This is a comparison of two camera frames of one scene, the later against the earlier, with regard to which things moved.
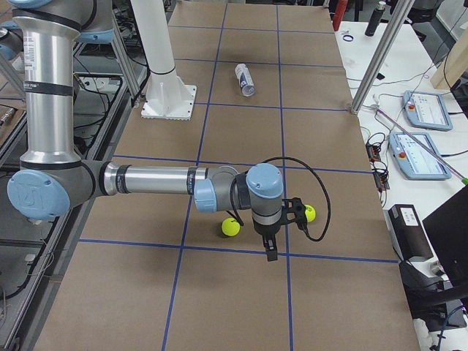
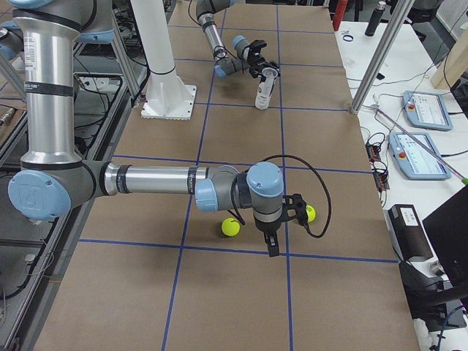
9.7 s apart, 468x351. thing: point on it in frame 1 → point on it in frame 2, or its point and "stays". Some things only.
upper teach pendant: (427, 110) stays
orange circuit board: (374, 153) stays
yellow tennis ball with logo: (310, 213) stays
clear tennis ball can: (246, 80) → (267, 82)
